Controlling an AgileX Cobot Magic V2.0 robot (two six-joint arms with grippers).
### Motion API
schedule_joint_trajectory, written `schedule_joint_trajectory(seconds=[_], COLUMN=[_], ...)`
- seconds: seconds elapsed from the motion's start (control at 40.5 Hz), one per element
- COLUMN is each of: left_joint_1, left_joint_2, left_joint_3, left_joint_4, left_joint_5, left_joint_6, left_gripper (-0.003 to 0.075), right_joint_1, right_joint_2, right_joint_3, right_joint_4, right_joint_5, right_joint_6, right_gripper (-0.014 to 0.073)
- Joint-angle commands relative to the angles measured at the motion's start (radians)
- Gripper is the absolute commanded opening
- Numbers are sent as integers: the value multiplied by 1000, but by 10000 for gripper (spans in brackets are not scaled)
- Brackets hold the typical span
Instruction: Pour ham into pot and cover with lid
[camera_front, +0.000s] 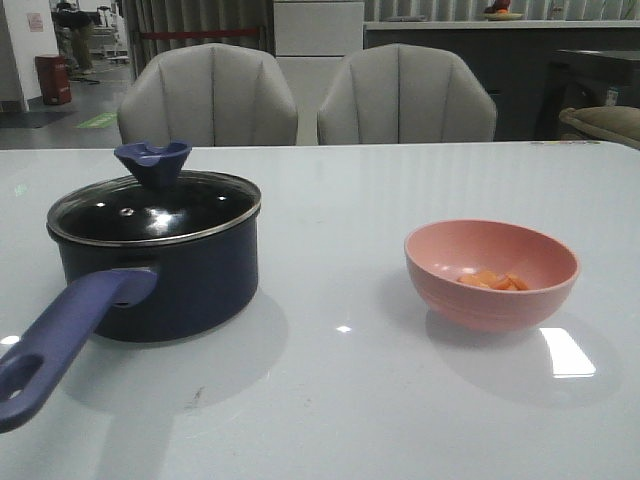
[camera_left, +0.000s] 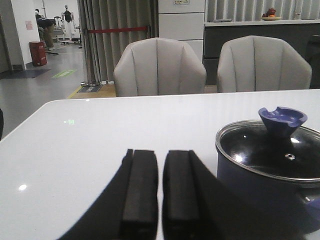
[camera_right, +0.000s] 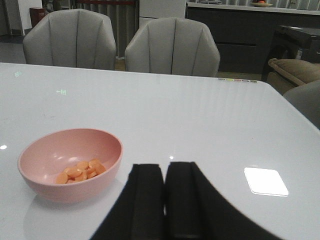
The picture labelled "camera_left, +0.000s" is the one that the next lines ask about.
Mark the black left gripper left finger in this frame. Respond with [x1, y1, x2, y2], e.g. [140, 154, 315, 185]
[61, 149, 159, 240]

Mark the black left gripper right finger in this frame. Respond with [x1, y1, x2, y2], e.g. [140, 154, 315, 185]
[162, 150, 305, 240]

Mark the glass lid blue knob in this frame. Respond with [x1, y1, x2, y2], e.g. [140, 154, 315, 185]
[215, 106, 320, 183]

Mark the dark blue saucepan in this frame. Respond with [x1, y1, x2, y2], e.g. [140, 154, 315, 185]
[215, 119, 320, 236]

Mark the left beige upholstered chair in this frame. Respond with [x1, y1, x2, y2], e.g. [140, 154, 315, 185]
[113, 37, 207, 97]

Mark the beige upholstered chair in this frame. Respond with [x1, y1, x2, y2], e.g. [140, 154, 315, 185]
[113, 37, 207, 97]
[216, 35, 312, 93]

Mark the right beige upholstered chair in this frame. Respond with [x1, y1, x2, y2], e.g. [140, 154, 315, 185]
[216, 35, 312, 93]

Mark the grey curtain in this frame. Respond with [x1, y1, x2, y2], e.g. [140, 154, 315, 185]
[77, 0, 159, 82]

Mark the stanchion with red belt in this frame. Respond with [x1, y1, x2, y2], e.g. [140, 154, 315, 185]
[80, 25, 151, 88]

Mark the white drawer cabinet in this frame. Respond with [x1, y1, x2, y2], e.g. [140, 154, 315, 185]
[158, 0, 205, 61]

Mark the dark sideboard counter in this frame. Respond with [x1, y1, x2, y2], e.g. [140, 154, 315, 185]
[203, 23, 320, 90]

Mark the person in background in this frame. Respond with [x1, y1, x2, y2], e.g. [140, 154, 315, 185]
[35, 9, 55, 51]

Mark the fruit plate on counter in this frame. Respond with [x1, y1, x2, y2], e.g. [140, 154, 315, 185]
[261, 8, 281, 21]

